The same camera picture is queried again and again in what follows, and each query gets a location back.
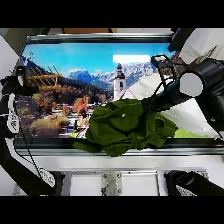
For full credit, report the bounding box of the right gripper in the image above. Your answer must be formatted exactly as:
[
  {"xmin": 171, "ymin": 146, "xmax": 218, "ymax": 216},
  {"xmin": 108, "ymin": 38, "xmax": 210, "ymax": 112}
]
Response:
[{"xmin": 141, "ymin": 92, "xmax": 178, "ymax": 113}]

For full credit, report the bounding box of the green garment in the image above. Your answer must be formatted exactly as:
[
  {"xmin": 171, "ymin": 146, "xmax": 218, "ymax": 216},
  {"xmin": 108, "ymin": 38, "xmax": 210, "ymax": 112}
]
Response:
[{"xmin": 72, "ymin": 97, "xmax": 178, "ymax": 158}]

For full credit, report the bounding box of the black cable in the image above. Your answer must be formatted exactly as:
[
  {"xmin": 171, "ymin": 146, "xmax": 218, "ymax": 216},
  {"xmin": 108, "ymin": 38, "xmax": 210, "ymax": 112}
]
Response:
[
  {"xmin": 152, "ymin": 78, "xmax": 176, "ymax": 102},
  {"xmin": 13, "ymin": 99, "xmax": 45, "ymax": 183}
]

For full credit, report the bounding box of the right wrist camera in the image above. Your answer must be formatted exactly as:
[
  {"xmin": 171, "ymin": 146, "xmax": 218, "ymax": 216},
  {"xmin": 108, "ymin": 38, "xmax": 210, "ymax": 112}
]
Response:
[{"xmin": 150, "ymin": 54, "xmax": 175, "ymax": 83}]

